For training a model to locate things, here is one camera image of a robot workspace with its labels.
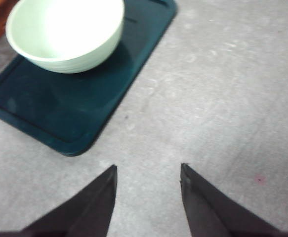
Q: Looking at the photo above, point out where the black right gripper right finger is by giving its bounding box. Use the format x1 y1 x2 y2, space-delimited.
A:
180 163 284 237

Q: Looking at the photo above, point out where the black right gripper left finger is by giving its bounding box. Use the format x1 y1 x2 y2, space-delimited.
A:
21 164 117 237

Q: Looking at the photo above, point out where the light green ceramic bowl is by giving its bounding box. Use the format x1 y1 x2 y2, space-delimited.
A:
6 0 124 74

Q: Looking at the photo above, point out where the dark teal rectangular tray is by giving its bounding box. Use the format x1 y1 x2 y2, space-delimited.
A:
0 0 177 157

